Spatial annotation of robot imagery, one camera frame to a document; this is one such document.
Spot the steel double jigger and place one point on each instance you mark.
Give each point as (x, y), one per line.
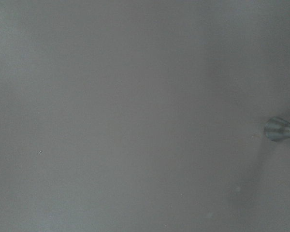
(277, 129)

